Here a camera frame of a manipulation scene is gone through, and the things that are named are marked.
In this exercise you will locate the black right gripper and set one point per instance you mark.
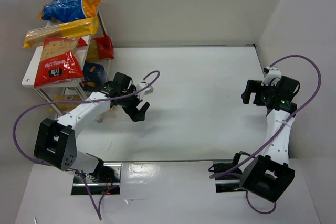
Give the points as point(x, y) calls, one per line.
point(255, 93)

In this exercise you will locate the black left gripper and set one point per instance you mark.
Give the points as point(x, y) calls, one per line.
point(132, 104)

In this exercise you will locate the red fusilli pasta bag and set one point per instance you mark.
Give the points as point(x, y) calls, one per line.
point(58, 62)

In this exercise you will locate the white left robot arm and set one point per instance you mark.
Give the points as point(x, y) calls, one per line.
point(56, 140)

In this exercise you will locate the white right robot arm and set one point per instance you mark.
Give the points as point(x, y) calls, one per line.
point(268, 175)

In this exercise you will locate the dark blue pasta box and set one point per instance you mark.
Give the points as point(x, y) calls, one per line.
point(94, 76)

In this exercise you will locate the red pasta bag on shelf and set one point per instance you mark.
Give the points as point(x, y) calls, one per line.
point(100, 48)

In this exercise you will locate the yellow pasta bag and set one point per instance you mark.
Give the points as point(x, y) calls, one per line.
point(68, 103)

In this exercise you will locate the white metal shelf unit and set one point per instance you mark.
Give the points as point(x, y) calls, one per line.
point(71, 88)

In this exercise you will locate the blue orange pasta bag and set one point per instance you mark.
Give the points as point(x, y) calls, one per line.
point(69, 10)

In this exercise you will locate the yellow spaghetti packet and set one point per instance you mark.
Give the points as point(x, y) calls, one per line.
point(74, 29)

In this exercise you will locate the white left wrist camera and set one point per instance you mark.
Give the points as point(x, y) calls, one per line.
point(143, 89)

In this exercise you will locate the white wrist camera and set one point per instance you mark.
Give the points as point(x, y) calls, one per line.
point(272, 76)
point(143, 89)

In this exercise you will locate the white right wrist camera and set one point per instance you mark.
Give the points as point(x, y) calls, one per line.
point(272, 76)

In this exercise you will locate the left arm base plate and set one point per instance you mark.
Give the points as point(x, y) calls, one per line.
point(108, 183)

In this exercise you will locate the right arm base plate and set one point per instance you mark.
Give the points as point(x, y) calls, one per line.
point(227, 183)

